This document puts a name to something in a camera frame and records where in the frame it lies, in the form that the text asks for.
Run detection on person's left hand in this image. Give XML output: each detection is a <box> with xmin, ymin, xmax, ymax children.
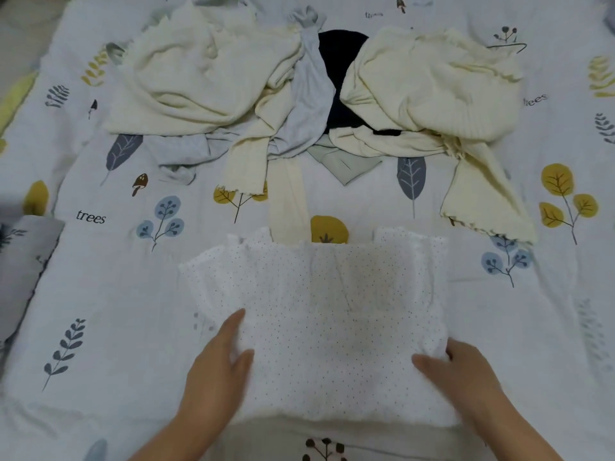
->
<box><xmin>177</xmin><ymin>308</ymin><xmax>257</xmax><ymax>444</ymax></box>

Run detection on person's right hand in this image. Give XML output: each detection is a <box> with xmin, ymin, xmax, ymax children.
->
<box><xmin>411</xmin><ymin>337</ymin><xmax>507</xmax><ymax>430</ymax></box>

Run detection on bed with leaf print bedding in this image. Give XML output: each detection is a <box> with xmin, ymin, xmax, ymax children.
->
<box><xmin>0</xmin><ymin>0</ymin><xmax>615</xmax><ymax>461</ymax></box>

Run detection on white dotted blouse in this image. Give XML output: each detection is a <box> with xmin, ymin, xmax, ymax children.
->
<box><xmin>179</xmin><ymin>225</ymin><xmax>464</xmax><ymax>430</ymax></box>

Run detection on sage green zip jacket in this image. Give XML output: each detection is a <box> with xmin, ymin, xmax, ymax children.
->
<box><xmin>306</xmin><ymin>139</ymin><xmax>388</xmax><ymax>187</ymax></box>

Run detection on grey Chip n Dale shirt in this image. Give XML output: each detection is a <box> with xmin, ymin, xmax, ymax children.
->
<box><xmin>142</xmin><ymin>6</ymin><xmax>338</xmax><ymax>184</ymax></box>

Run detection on black garment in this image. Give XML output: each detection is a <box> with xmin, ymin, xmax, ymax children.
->
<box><xmin>317</xmin><ymin>29</ymin><xmax>405</xmax><ymax>138</ymax></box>

